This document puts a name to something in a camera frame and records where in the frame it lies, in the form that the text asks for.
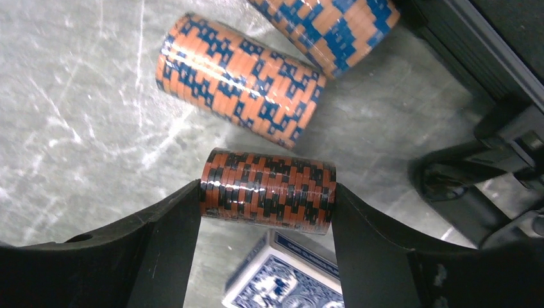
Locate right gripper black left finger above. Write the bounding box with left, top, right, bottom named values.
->
left=1, top=180, right=201, bottom=307

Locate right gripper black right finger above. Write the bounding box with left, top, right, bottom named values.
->
left=332, top=184, right=543, bottom=307

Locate blue patterned card deck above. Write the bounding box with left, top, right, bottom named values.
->
left=221, top=229, right=344, bottom=307

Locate orange black chip stack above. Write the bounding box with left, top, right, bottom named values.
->
left=200, top=148, right=337, bottom=235

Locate black poker set case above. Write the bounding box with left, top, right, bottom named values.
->
left=399, top=1, right=543, bottom=248

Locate orange blue chip stack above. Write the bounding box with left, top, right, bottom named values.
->
left=155, top=13, right=326, bottom=149
left=251, top=0, right=400, bottom=79

